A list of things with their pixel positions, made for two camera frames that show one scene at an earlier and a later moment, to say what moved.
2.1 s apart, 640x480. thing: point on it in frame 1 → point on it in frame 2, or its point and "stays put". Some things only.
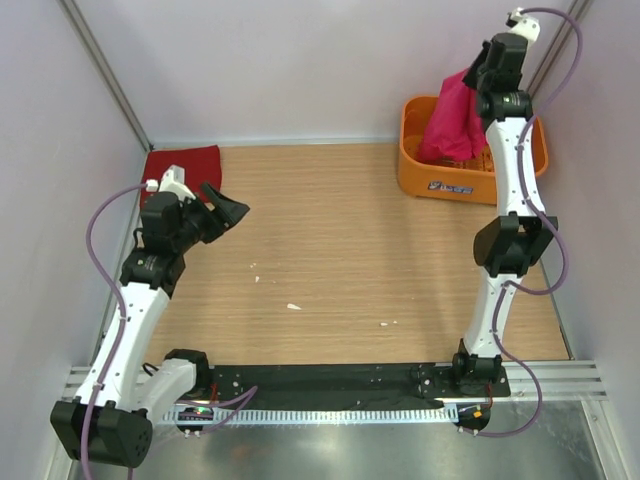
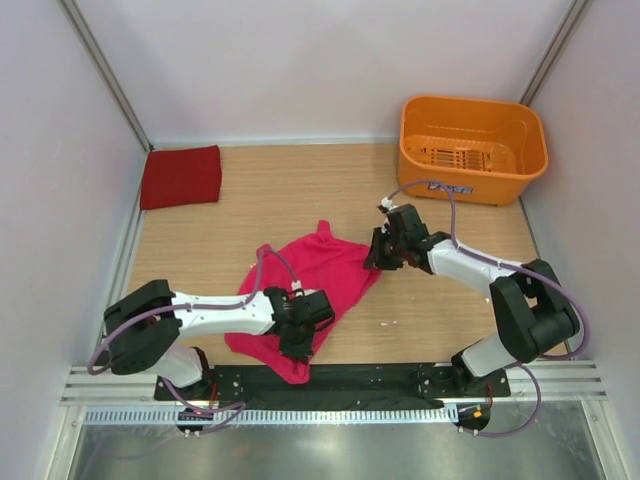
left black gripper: [229, 212] → [298, 352]
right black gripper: [468, 77] → [375, 259]
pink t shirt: [455, 130] → [318, 262]
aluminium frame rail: [561, 381] stays put
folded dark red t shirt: [201, 165] stays put
